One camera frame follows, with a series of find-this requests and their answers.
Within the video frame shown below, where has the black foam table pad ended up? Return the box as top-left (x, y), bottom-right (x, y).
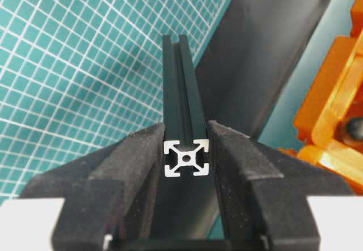
top-left (196, 0), bottom-right (330, 138)

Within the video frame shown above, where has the black aluminium extrusion frame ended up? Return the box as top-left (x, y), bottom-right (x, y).
top-left (149, 34), bottom-right (227, 239)

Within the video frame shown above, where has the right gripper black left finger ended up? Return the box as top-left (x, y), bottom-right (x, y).
top-left (1, 123), bottom-right (164, 250)

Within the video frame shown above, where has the teal grid cutting mat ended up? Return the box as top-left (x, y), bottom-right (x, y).
top-left (1, 0), bottom-right (226, 201)

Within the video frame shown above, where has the orange plastic container rack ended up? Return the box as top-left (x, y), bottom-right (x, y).
top-left (281, 0), bottom-right (362, 195)

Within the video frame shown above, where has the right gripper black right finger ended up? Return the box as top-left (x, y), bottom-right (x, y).
top-left (208, 121), bottom-right (362, 250)

